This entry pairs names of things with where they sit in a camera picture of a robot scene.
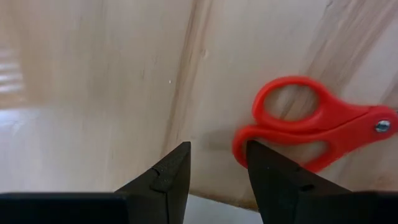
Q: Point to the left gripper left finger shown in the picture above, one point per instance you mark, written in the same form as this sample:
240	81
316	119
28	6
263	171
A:
168	183

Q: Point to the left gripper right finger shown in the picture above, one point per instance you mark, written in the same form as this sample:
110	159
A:
280	189

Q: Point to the white plastic bin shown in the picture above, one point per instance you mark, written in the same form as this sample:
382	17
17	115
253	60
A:
217	214

